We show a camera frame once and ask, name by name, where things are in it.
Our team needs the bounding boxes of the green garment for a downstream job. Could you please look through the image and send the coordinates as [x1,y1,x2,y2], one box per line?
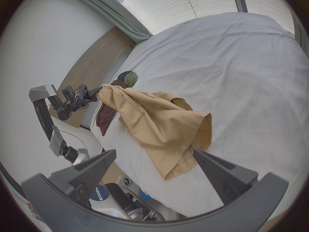
[124,72,138,88]

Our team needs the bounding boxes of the tan trousers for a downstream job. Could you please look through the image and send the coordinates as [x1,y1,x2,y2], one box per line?
[97,84,213,181]

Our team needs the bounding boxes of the black garment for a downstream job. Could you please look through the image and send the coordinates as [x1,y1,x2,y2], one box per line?
[117,71,132,82]

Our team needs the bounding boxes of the brown shorts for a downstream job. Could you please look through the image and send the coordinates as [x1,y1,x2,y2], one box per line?
[96,79,126,136]

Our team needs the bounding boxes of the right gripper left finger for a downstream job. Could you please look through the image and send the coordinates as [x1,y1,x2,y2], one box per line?
[49,150,116,207]

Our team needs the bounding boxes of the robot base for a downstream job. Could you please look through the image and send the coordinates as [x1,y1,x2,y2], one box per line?
[90,175,186,223]

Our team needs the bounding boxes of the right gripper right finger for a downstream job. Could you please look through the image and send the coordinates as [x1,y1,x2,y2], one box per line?
[193,149,259,205]

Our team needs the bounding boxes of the bed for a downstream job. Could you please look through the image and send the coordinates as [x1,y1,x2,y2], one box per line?
[48,12,309,220]

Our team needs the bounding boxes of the grey-green curtain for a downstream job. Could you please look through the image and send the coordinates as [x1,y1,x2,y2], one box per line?
[52,0,152,44]

